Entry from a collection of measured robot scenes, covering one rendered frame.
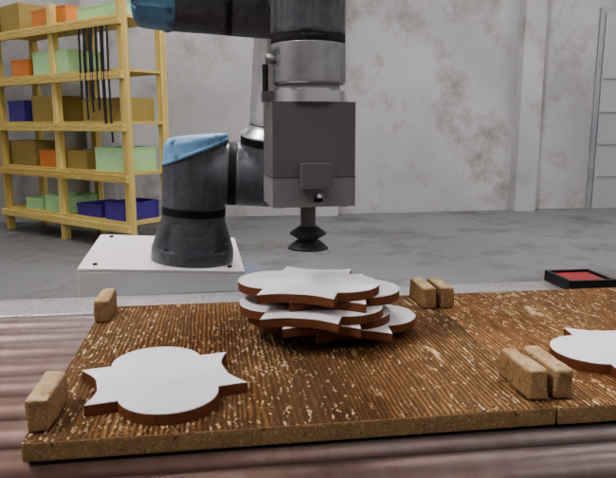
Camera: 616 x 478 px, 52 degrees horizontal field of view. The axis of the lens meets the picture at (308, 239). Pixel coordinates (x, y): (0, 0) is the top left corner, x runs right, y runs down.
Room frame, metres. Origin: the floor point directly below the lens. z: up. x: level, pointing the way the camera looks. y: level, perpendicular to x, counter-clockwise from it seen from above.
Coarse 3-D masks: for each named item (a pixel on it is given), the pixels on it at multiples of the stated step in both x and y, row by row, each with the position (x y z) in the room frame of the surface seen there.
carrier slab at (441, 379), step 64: (128, 320) 0.71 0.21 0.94; (192, 320) 0.71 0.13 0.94; (448, 320) 0.71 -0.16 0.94; (256, 384) 0.52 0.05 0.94; (320, 384) 0.52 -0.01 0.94; (384, 384) 0.52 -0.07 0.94; (448, 384) 0.52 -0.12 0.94; (64, 448) 0.42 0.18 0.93; (128, 448) 0.43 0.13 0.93; (192, 448) 0.43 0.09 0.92
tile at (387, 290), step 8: (384, 288) 0.66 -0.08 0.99; (392, 288) 0.66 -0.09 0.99; (376, 296) 0.63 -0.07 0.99; (384, 296) 0.63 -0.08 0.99; (392, 296) 0.64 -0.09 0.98; (296, 304) 0.61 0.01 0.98; (304, 304) 0.61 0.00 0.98; (312, 304) 0.61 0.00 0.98; (336, 304) 0.61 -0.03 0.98; (344, 304) 0.61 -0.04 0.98; (352, 304) 0.61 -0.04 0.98; (360, 304) 0.60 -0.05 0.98; (368, 304) 0.63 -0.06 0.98; (376, 304) 0.63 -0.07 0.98
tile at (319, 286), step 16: (256, 272) 0.69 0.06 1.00; (272, 272) 0.69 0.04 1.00; (288, 272) 0.69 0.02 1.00; (304, 272) 0.69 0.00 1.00; (320, 272) 0.69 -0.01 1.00; (336, 272) 0.69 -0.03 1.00; (240, 288) 0.65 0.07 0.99; (256, 288) 0.63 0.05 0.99; (272, 288) 0.62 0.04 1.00; (288, 288) 0.62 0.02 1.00; (304, 288) 0.62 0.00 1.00; (320, 288) 0.62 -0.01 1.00; (336, 288) 0.62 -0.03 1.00; (352, 288) 0.62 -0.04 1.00; (368, 288) 0.62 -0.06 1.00; (320, 304) 0.59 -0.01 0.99
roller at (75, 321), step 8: (0, 320) 0.76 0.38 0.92; (8, 320) 0.76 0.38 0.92; (16, 320) 0.76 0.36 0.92; (24, 320) 0.76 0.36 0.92; (32, 320) 0.76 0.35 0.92; (40, 320) 0.76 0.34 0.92; (48, 320) 0.76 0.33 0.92; (56, 320) 0.76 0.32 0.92; (64, 320) 0.77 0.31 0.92; (72, 320) 0.77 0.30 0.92; (80, 320) 0.77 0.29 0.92; (88, 320) 0.77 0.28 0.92; (0, 328) 0.75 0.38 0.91; (8, 328) 0.75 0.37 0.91; (16, 328) 0.75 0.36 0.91; (24, 328) 0.75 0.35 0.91; (32, 328) 0.75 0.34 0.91
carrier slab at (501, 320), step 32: (576, 288) 0.85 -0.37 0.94; (608, 288) 0.85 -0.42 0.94; (480, 320) 0.71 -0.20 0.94; (512, 320) 0.71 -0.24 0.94; (544, 320) 0.71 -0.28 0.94; (576, 320) 0.71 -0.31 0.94; (608, 320) 0.71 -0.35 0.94; (576, 384) 0.52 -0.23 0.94; (608, 384) 0.52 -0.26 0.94; (576, 416) 0.48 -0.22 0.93; (608, 416) 0.48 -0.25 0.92
